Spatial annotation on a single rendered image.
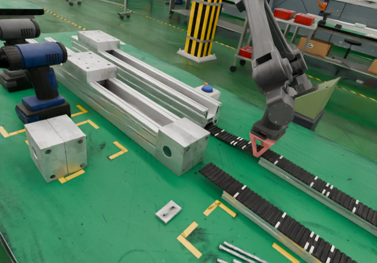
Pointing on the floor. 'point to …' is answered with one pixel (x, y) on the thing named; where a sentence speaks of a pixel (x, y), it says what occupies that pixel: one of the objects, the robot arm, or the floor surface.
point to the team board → (102, 0)
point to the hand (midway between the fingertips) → (260, 150)
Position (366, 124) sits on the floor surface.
